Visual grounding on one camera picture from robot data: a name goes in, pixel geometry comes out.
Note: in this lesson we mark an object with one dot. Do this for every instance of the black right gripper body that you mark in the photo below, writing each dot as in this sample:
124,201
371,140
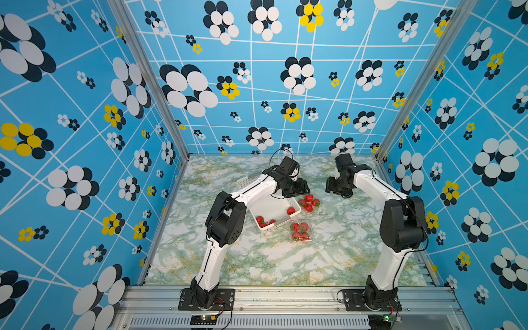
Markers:
335,186

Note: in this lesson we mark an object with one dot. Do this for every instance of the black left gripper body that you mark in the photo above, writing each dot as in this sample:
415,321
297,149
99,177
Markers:
295,188

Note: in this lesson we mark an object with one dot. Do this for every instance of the white perforated plastic basket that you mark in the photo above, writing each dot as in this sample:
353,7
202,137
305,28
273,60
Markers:
262,198

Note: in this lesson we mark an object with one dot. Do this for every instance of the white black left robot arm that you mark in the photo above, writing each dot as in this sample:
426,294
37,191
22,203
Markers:
224,223

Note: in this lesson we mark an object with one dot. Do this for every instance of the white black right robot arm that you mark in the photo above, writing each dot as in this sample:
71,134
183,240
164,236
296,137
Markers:
402,227

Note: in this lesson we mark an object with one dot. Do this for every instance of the small green circuit board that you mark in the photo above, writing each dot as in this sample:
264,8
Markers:
203,320

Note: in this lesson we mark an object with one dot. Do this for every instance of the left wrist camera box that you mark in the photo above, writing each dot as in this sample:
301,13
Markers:
288,166

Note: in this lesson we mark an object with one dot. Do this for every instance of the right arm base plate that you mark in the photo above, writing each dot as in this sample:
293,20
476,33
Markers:
369,300

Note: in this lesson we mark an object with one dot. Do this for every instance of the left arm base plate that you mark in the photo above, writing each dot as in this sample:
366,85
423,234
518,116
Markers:
199,300

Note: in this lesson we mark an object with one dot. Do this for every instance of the aluminium front rail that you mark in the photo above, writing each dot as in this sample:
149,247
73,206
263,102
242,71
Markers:
156,307

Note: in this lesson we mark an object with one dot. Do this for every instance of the aluminium corner post right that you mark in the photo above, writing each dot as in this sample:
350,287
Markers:
461,14

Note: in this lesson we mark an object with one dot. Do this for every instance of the aluminium corner post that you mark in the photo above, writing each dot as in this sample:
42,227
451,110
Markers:
461,14
133,39

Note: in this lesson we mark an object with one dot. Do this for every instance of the aluminium corner post left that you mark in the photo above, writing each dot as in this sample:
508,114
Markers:
133,39

